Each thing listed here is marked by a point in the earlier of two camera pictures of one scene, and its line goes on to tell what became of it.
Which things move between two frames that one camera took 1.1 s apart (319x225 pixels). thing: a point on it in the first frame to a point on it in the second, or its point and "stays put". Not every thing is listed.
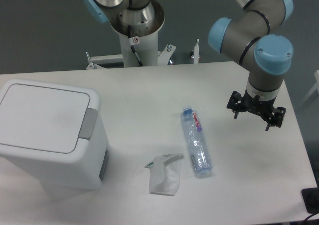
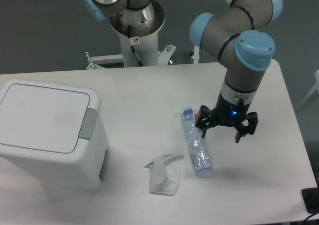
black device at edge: [310, 197] stays put
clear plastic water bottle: [199, 151] stays put
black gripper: [238, 105] to [228, 112]
